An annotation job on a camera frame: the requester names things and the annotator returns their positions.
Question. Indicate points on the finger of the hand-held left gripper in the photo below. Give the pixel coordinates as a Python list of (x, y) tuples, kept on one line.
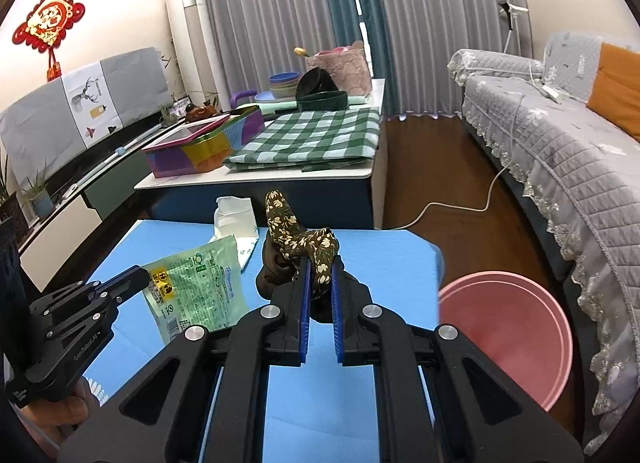
[(110, 305), (115, 280)]

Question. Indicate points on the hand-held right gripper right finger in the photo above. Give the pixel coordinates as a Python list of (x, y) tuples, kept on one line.
[(337, 313)]

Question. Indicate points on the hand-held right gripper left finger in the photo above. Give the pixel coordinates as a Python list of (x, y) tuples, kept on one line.
[(302, 308)]

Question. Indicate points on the brown floral cloth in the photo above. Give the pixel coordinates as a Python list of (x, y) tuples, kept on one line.
[(300, 243)]

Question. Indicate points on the green snack packet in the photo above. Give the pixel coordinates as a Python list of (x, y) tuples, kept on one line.
[(200, 288)]

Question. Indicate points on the pink plastic bin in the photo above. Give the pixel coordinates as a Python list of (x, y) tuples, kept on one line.
[(500, 323)]

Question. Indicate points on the person's left hand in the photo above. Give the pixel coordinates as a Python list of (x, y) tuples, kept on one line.
[(60, 413)]

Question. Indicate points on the blue mat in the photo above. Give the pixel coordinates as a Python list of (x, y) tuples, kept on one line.
[(390, 273)]

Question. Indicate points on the white television cabinet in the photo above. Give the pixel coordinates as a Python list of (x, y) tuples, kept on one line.
[(65, 218)]

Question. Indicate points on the person's dark clothing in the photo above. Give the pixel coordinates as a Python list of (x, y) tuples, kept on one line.
[(10, 293)]

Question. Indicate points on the white blue coffee table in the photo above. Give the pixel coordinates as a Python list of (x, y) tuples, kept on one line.
[(320, 203)]

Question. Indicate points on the potted plant blue pot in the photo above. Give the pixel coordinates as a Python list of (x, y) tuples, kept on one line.
[(40, 203)]

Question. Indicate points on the white tissue packet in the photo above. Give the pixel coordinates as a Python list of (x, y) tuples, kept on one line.
[(235, 223)]

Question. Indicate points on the white rod blue ball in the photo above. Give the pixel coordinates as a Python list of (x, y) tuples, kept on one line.
[(119, 149)]

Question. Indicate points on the colourful tin box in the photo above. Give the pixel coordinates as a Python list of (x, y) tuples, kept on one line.
[(200, 155)]

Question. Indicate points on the pink framed tablet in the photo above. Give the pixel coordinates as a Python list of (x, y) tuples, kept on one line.
[(187, 132)]

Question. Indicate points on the green checked cloth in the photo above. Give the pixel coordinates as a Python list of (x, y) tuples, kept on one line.
[(310, 138)]

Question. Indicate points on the brown figurine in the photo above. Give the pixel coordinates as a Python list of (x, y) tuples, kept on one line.
[(197, 113)]

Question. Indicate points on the mint green tray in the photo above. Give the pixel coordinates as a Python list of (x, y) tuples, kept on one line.
[(280, 107)]

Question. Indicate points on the grey television cover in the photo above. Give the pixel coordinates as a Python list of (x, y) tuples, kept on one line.
[(135, 78)]

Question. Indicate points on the dark green bowl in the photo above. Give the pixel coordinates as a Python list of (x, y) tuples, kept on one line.
[(322, 102)]

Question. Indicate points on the light blue plate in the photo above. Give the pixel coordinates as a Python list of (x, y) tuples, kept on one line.
[(262, 98)]

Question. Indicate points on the stack of coloured bowls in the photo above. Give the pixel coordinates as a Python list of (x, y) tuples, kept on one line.
[(284, 85)]

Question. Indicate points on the black bowl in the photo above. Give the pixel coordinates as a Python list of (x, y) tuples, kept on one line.
[(315, 83)]

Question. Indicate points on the pink woven basket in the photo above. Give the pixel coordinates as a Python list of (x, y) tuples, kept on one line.
[(345, 70)]

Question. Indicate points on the white standing air conditioner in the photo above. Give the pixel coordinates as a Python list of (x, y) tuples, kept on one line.
[(192, 38)]

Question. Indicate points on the grey quilted sofa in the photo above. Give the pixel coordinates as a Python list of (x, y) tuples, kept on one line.
[(565, 158)]

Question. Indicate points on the grey curtain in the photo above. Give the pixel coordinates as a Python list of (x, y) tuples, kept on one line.
[(265, 3), (450, 8)]

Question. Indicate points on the white power adapter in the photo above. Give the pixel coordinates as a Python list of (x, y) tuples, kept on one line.
[(552, 93)]

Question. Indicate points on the teal curtain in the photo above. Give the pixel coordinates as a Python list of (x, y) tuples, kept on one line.
[(345, 3)]

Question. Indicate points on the orange cushion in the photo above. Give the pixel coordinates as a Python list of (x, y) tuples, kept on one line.
[(617, 88)]

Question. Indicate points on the red knot wall ornament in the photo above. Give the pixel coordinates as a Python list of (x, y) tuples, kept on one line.
[(49, 20)]

